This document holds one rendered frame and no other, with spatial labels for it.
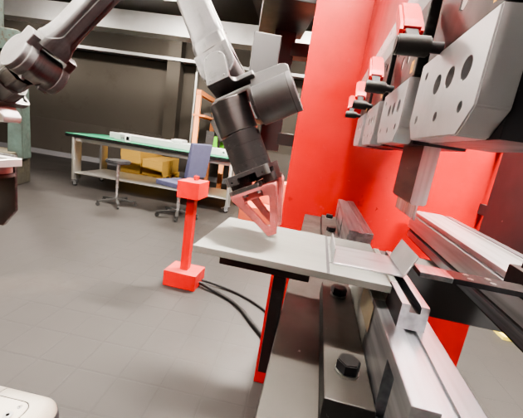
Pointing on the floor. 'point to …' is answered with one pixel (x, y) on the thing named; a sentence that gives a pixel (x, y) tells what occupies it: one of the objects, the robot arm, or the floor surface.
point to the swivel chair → (201, 155)
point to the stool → (116, 182)
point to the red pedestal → (171, 274)
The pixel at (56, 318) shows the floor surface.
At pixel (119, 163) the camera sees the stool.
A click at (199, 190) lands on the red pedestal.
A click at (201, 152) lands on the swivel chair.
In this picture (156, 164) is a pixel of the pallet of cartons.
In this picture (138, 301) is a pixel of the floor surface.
